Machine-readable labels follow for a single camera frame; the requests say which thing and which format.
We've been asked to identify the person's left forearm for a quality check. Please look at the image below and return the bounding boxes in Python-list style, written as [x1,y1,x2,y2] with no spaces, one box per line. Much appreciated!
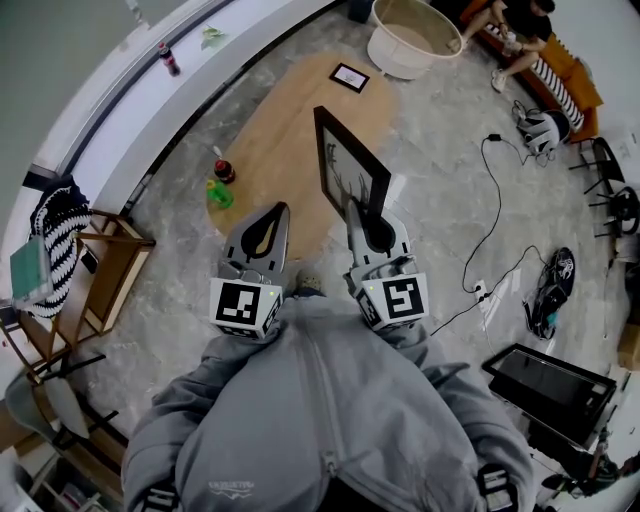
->
[149,334,271,431]

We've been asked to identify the green soda bottle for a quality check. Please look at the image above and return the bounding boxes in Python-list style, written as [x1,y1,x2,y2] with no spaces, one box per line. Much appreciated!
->
[206,178,235,210]

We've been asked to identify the black cable with adapter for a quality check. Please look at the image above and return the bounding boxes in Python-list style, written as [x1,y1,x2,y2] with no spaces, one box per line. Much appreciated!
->
[462,132,539,296]

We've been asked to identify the navy white striped blanket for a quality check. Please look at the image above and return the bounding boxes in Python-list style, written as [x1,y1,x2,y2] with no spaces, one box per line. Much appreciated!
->
[28,174,94,320]

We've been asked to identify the round white side table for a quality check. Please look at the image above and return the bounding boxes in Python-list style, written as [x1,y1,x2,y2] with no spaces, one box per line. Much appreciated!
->
[366,0,465,81]

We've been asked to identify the wooden shelf rack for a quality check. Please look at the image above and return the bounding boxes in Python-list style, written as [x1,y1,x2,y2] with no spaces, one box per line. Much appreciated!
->
[0,209,157,381]

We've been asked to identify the green leaf sprig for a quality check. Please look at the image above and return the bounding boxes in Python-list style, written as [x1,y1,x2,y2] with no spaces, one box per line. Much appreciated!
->
[200,24,226,51]

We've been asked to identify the orange sofa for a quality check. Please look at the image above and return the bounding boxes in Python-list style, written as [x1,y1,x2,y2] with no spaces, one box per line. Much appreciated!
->
[459,0,605,144]

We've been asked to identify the grey padded chair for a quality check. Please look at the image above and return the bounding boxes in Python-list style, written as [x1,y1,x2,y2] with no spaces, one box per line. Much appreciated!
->
[4,352,121,451]

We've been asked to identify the cardboard box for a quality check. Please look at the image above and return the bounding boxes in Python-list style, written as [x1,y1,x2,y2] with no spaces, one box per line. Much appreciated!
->
[617,319,640,371]

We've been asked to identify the green book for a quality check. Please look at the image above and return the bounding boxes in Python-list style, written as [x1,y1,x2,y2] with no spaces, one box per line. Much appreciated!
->
[9,234,54,306]

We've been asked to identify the person's right forearm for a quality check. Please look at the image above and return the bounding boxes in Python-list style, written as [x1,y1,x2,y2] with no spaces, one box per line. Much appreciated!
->
[389,322,496,416]

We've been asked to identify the black metal chair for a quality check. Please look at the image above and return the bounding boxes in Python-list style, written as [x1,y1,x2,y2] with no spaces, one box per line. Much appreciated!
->
[569,135,626,201]
[589,185,640,241]

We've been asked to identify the black bag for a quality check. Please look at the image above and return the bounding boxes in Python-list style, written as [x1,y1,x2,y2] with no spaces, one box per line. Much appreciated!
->
[522,246,576,341]

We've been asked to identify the white window ledge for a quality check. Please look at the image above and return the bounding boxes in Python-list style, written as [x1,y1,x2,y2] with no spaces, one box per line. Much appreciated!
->
[19,0,346,201]

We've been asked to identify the black flat screen monitor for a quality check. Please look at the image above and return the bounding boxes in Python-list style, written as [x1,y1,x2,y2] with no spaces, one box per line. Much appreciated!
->
[481,342,619,451]

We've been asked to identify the deer picture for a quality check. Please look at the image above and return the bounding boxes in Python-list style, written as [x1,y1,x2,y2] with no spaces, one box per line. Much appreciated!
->
[313,105,393,229]

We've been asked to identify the grey harness buckle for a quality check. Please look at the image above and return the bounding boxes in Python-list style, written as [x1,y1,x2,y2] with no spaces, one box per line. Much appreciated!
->
[140,482,180,512]
[477,463,516,512]

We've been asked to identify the wooden coffee table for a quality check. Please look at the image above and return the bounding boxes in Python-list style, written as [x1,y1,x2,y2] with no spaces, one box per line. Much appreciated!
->
[207,52,400,261]

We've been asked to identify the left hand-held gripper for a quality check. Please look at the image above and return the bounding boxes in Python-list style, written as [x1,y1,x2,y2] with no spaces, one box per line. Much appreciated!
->
[207,201,292,341]

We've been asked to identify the striped sofa cushion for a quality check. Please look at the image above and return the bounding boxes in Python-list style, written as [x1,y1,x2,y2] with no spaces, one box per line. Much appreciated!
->
[482,19,586,132]

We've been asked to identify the thin black cable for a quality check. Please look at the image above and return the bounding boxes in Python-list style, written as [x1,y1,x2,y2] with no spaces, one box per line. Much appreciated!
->
[429,244,551,337]

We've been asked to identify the small black picture frame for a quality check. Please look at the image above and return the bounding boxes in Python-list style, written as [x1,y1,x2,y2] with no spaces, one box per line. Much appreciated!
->
[328,62,371,95]

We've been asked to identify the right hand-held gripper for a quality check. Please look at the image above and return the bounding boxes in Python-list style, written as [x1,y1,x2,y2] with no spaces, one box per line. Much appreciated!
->
[342,198,431,333]

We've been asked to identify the tall waste bin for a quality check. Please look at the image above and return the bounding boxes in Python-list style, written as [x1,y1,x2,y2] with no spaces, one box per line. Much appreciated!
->
[347,0,376,24]

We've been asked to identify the person's beige shoe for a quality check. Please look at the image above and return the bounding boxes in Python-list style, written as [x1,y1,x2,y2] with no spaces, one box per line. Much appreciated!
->
[294,269,324,294]

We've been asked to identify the person's grey hoodie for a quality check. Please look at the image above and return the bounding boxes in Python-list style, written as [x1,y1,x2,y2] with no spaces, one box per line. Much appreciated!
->
[121,294,536,512]

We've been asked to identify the slim cola bottle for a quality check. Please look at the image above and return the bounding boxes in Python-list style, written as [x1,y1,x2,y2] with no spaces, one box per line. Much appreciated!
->
[157,41,181,78]

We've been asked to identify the grey backpack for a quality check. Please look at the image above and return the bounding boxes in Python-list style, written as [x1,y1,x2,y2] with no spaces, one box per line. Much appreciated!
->
[514,102,572,156]

